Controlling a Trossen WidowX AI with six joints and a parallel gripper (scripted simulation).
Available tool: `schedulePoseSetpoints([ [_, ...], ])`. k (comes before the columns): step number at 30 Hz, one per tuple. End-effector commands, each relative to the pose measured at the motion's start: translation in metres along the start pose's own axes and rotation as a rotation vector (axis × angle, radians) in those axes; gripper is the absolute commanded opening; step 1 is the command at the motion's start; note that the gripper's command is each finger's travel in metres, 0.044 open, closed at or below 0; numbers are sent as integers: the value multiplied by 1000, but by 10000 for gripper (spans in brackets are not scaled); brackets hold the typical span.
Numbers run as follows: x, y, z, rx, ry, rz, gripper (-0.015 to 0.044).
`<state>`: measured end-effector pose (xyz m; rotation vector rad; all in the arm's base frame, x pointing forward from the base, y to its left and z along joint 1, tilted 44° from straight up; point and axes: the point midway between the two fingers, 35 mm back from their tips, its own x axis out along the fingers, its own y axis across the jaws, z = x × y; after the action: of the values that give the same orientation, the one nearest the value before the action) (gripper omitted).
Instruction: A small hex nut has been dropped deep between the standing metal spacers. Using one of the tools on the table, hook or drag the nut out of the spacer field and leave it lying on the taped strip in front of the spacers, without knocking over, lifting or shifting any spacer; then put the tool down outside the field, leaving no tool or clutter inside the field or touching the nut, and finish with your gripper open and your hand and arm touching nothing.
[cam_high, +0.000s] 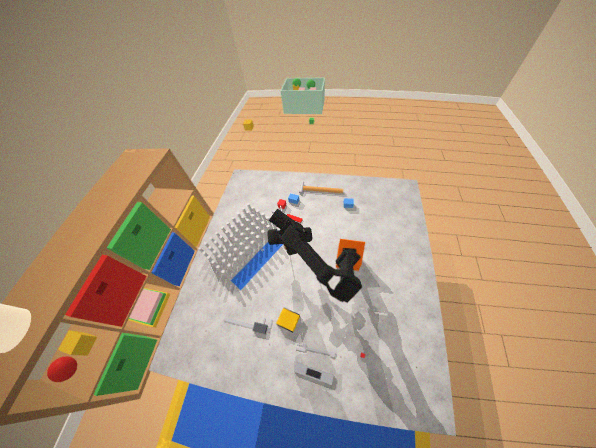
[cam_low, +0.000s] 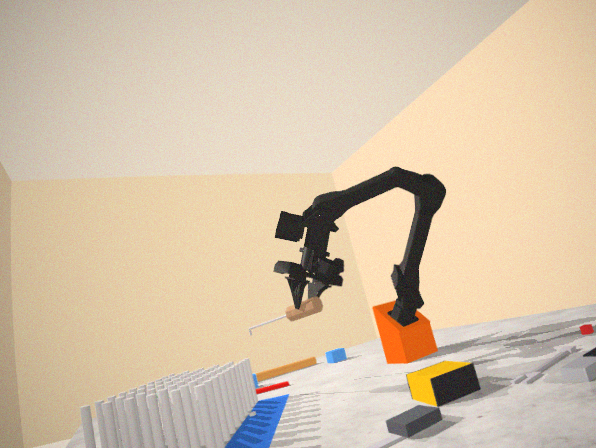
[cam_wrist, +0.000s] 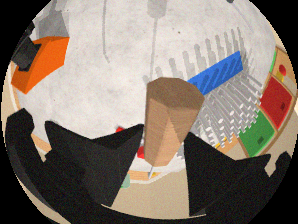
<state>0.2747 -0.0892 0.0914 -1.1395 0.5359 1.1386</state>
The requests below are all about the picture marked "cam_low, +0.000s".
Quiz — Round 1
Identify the blue flat strip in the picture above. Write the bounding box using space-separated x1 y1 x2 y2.
225 394 289 448

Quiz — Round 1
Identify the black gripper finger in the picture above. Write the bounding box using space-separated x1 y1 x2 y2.
285 277 310 309
308 282 332 299

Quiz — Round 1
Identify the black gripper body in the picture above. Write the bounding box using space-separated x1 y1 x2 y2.
273 243 344 287

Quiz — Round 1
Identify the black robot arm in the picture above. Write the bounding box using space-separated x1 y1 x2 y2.
275 166 446 327

